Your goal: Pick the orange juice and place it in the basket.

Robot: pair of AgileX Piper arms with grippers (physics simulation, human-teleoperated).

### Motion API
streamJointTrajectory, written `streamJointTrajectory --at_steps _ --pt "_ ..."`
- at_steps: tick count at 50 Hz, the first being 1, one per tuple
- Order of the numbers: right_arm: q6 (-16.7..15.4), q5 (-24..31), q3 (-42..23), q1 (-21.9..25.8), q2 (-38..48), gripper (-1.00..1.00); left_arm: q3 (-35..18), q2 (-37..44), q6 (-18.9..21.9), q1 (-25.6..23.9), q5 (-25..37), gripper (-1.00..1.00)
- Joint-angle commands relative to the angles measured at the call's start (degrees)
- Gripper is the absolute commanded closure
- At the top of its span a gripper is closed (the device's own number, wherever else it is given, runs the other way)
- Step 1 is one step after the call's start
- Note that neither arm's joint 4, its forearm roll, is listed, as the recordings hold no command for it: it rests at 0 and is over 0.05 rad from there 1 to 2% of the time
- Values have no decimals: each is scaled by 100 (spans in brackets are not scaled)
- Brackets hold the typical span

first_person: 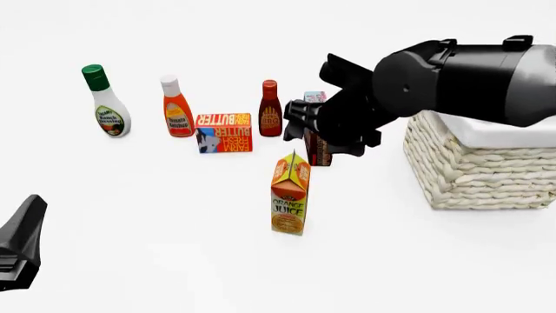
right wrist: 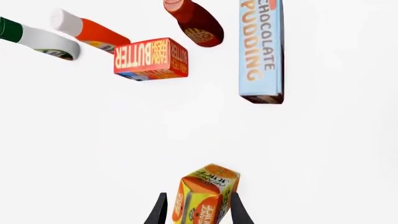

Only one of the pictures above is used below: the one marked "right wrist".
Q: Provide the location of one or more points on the orange bottle with white cap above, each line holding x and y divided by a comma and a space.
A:
90, 32

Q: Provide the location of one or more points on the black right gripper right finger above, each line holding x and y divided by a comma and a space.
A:
240, 213

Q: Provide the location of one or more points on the white bottle with green cap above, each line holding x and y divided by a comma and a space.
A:
40, 38

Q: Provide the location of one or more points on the red butter box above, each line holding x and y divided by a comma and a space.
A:
146, 58

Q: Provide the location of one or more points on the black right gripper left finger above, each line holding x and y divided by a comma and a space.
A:
158, 212

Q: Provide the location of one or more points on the dark red sauce bottle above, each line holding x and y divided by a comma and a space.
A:
196, 22

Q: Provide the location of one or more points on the orange juice carton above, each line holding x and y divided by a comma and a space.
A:
202, 196

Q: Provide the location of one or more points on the blue chocolate pudding box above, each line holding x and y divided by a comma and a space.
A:
261, 51

